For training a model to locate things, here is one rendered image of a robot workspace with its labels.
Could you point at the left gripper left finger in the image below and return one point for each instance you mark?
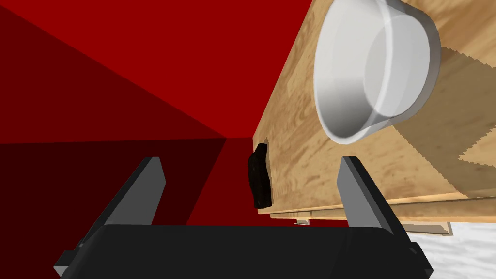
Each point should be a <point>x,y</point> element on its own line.
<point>136,194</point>

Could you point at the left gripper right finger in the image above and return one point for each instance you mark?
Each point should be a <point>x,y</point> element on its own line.
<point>358,193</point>

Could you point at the wooden table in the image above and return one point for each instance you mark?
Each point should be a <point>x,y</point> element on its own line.
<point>329,170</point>

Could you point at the black flat object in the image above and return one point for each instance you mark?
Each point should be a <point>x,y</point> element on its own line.
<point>259,177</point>

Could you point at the white bowl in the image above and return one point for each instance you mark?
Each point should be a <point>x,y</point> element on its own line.
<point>368,69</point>

